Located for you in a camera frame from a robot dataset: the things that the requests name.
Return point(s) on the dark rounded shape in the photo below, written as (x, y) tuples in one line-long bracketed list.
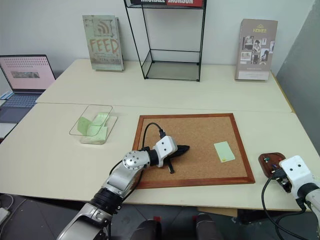
[(207, 227), (147, 231)]

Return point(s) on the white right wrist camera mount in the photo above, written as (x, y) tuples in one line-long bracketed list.
[(296, 170)]

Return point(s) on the clear plastic box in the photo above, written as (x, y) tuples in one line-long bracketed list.
[(75, 128)]

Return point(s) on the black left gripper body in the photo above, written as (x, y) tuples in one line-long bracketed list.
[(172, 165)]

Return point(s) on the beige HOMES book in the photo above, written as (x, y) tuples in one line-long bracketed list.
[(255, 50)]

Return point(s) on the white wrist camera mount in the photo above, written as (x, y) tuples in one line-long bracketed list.
[(296, 170), (165, 147)]

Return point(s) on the grey FEED book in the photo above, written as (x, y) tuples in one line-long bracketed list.
[(103, 42)]

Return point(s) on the wood framed cork board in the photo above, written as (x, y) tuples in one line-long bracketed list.
[(190, 130)]

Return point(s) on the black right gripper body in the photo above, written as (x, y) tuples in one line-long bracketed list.
[(287, 185)]

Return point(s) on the blue pushpin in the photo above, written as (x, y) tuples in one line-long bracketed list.
[(274, 165)]

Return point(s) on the green pushpin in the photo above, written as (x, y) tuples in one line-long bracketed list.
[(267, 159)]

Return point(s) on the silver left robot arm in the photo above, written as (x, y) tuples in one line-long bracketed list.
[(117, 180)]

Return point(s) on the open laptop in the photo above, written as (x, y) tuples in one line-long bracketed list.
[(25, 72)]

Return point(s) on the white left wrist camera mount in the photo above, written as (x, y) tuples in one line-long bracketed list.
[(165, 147)]

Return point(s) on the folded green sticky note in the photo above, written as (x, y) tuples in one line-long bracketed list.
[(83, 124)]

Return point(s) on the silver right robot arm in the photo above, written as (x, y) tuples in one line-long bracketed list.
[(312, 193)]

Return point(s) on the black red book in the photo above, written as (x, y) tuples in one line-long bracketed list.
[(165, 2)]

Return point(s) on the brown wooden tray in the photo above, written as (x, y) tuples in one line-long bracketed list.
[(265, 166)]

